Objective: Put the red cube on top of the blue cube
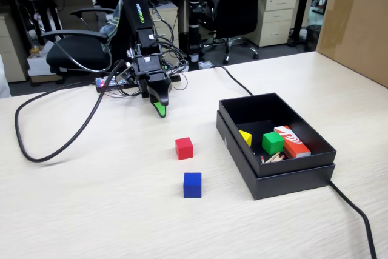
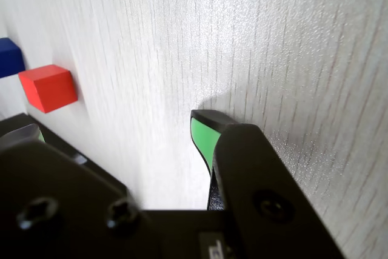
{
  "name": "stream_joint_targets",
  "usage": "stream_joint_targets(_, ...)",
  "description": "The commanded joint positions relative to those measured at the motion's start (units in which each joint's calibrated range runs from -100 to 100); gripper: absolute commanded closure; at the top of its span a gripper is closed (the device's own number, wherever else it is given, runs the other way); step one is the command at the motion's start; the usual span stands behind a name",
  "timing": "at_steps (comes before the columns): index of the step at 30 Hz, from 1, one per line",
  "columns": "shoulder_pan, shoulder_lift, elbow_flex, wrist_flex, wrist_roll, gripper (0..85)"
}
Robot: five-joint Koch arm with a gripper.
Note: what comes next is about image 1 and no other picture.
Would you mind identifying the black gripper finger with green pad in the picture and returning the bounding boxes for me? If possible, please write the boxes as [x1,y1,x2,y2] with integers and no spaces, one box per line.
[146,84,169,119]

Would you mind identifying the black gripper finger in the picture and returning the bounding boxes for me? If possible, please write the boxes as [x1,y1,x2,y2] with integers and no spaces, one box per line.
[145,77,174,106]

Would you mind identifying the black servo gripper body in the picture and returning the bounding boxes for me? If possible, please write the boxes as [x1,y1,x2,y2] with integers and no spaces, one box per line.
[133,53,167,83]

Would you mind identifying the red wooden cube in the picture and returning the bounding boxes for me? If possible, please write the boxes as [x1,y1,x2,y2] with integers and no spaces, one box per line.
[175,136,194,161]

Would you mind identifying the blue wooden cube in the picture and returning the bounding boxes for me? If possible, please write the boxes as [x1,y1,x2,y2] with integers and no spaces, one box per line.
[182,172,202,199]

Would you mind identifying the green wooden cube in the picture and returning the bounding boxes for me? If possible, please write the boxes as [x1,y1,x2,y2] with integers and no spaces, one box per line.
[261,132,285,155]

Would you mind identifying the beige cabinet behind robot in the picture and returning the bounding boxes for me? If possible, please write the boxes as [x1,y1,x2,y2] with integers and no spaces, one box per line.
[147,5,180,50]

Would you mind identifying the circuit board with red LED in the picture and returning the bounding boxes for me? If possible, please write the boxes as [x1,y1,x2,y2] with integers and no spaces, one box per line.
[95,76,125,89]

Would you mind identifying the grey striped garment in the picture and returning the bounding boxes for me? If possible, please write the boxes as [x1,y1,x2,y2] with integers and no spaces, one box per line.
[99,0,125,55]

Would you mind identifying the black pole with white bands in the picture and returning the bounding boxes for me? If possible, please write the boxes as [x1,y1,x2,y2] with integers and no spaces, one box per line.
[187,0,203,72]

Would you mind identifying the black office chair with armrests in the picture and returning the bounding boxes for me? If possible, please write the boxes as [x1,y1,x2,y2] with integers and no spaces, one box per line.
[40,7,122,75]

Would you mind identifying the yellow wooden block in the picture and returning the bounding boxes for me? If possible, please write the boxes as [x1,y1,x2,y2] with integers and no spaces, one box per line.
[238,129,253,147]

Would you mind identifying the black mesh office chair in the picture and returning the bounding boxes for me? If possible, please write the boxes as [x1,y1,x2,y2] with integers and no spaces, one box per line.
[199,0,269,65]

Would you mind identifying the white stacked cartons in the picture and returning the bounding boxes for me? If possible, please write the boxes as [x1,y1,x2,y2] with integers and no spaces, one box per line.
[27,45,63,84]

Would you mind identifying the beige three drawer cabinet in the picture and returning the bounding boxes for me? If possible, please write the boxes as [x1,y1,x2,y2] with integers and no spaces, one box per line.
[244,0,298,48]

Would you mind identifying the beige wide side cabinet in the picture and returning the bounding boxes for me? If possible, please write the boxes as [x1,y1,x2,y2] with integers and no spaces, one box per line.
[0,13,30,84]

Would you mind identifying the orange white matchbox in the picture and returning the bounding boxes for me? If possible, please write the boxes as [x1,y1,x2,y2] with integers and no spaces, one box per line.
[273,125,312,160]

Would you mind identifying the white garment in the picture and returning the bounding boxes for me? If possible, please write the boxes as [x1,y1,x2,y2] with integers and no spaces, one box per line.
[0,54,12,99]

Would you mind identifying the black open box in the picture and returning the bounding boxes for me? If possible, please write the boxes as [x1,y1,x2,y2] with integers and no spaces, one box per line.
[215,110,336,201]

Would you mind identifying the black cardboard box tray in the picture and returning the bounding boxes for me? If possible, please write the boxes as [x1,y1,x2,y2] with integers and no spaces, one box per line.
[218,92,338,178]

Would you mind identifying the black waste bin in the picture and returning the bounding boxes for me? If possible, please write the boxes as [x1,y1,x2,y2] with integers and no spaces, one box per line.
[304,24,323,53]

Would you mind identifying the large brown cardboard carton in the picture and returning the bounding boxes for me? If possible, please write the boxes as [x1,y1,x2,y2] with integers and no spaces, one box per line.
[315,0,388,89]

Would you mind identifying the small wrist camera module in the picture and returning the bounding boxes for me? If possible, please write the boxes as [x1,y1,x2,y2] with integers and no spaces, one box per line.
[122,64,136,84]

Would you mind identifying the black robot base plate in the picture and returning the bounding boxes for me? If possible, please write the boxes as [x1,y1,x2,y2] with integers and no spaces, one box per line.
[96,74,183,96]

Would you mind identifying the thick black looped cable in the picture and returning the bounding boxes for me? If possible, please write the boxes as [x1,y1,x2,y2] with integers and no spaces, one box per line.
[14,59,127,163]

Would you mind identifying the long black table cable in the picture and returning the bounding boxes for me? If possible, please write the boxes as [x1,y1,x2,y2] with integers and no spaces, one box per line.
[209,64,378,259]

